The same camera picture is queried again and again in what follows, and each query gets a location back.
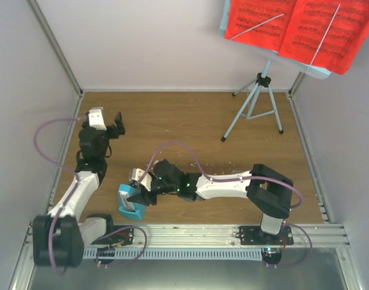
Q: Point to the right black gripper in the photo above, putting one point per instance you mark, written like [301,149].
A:
[144,199]

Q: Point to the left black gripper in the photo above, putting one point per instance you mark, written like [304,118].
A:
[115,133]

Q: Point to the blue metronome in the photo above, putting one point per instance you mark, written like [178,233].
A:
[130,210]

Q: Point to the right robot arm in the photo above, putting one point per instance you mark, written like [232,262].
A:
[267,189]

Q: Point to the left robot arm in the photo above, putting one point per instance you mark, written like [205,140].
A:
[87,177]

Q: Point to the red sheet music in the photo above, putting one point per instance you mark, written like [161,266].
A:
[324,34]

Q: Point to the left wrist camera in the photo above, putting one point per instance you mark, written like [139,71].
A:
[96,119]

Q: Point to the aluminium front rail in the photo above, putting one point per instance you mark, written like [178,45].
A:
[196,236]

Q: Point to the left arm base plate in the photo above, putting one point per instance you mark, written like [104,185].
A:
[107,247]

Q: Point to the grey slotted cable duct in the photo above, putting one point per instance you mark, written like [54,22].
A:
[184,254]

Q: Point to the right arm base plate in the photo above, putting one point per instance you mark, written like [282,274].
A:
[253,235]

